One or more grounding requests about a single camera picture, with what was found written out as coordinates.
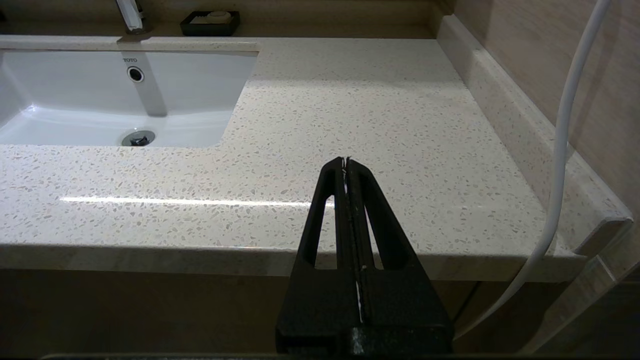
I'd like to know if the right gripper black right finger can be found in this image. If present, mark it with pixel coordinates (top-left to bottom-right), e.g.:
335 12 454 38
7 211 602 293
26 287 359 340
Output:
346 157 455 356

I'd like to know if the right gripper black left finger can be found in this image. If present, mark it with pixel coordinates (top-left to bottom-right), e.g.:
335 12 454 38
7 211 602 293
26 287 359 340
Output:
275 157 363 356

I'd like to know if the brown vanity cabinet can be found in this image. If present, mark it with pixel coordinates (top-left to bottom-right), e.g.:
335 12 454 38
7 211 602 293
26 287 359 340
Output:
0 267 566 357

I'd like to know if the chrome sink drain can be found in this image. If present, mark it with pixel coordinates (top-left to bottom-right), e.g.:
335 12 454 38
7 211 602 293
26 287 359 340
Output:
121 130 156 147

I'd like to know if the black soap dish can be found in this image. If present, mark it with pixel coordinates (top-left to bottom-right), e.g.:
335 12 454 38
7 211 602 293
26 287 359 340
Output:
180 11 241 37

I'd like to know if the beige soap bar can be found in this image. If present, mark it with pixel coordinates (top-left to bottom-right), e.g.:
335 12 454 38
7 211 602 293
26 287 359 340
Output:
190 11 233 25

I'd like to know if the white sink basin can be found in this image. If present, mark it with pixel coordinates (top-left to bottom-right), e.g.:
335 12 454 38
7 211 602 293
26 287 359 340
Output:
0 49 259 149

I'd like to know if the chrome faucet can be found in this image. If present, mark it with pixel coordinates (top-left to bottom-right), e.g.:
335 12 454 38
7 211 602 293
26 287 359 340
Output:
115 0 152 36

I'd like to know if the white cable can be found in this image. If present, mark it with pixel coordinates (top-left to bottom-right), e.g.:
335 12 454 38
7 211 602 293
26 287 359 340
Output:
452 0 612 341

